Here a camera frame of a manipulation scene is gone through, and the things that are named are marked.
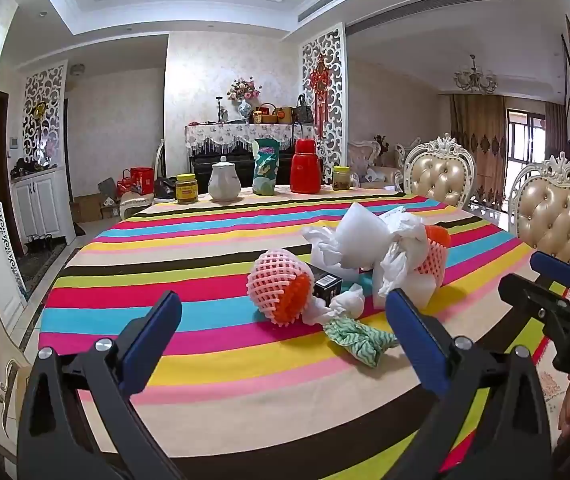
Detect pink orange foam net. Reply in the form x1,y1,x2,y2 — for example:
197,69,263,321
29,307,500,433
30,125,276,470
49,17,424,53
415,224,451,287

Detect green patterned wrapper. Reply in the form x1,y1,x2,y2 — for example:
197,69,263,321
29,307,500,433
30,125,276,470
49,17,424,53
323,318,400,368

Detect white plastic bag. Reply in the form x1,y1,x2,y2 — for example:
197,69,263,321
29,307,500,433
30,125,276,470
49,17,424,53
301,206,437,308

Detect white tissue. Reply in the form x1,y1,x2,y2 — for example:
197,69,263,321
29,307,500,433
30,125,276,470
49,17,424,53
302,284,365,325

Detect white foam sheet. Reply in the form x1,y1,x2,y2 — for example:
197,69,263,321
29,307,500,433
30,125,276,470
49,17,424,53
336,203,392,269

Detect black small box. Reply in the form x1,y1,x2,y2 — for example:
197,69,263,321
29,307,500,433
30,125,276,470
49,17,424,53
310,266,342,306

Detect near beige tufted chair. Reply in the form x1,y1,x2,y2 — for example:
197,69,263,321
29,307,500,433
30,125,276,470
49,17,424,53
508,153,570,262

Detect beige tufted chair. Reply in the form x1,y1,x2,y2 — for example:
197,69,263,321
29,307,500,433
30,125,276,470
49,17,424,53
403,132,477,209
508,153,570,262

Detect far beige tufted chair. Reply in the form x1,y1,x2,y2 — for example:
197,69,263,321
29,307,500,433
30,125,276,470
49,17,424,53
403,132,477,209

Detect brown curtains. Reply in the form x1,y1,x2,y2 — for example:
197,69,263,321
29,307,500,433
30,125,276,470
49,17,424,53
450,94,507,209

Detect striped colourful tablecloth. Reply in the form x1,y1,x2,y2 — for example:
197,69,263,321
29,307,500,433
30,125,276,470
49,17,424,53
40,190,548,479

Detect chandelier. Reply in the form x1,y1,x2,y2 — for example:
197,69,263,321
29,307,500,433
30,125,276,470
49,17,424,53
453,54,498,96

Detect glass jar brown contents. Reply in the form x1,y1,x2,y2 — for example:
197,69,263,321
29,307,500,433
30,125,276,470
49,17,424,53
332,166,351,191

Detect red gift bag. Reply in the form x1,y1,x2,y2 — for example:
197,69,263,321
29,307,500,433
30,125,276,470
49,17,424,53
130,167,155,195

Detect red thermos jug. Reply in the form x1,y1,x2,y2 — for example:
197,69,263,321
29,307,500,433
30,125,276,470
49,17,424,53
290,139,322,194

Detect yellow lid jar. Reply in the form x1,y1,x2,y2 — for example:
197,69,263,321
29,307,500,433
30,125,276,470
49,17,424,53
175,174,199,204

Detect white ceramic teapot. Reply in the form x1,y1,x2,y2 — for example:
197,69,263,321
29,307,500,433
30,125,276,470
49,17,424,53
208,156,242,203

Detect red chinese knot ornament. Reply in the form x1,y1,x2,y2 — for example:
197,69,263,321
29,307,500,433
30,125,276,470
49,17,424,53
309,53,332,139

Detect teal floral vase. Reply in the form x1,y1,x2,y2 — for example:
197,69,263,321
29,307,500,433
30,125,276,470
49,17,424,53
252,139,279,196

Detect piano with lace cover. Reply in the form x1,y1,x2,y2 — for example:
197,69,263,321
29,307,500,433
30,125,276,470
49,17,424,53
185,122,315,193

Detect flower bouquet in vase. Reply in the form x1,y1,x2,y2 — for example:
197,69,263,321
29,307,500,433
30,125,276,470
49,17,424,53
227,77,262,122

